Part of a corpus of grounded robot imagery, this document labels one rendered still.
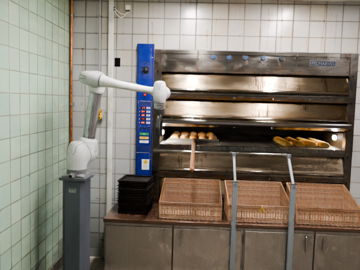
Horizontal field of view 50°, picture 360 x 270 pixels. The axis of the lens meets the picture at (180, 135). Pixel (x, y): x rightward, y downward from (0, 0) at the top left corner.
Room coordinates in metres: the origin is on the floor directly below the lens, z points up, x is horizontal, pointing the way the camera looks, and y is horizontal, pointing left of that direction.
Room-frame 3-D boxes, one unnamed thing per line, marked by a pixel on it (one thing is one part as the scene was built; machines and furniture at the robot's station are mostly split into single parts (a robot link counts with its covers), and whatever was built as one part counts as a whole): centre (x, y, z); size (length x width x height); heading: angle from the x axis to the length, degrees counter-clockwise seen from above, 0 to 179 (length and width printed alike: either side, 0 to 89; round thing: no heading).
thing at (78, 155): (3.02, 0.80, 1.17); 0.18 x 0.16 x 0.22; 172
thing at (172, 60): (3.79, -0.70, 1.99); 1.80 x 0.08 x 0.21; 87
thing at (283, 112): (3.77, -0.70, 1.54); 1.79 x 0.11 x 0.19; 87
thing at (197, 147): (3.79, -0.70, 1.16); 1.80 x 0.06 x 0.04; 87
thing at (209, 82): (3.77, -0.70, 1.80); 1.79 x 0.11 x 0.19; 87
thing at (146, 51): (4.74, 0.31, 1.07); 1.93 x 0.16 x 2.15; 177
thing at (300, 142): (4.18, -1.30, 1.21); 0.61 x 0.48 x 0.06; 177
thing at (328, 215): (3.47, -1.31, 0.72); 0.56 x 0.49 x 0.28; 86
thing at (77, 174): (2.99, 0.81, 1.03); 0.22 x 0.18 x 0.06; 174
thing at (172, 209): (3.53, -0.12, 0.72); 0.56 x 0.49 x 0.28; 87
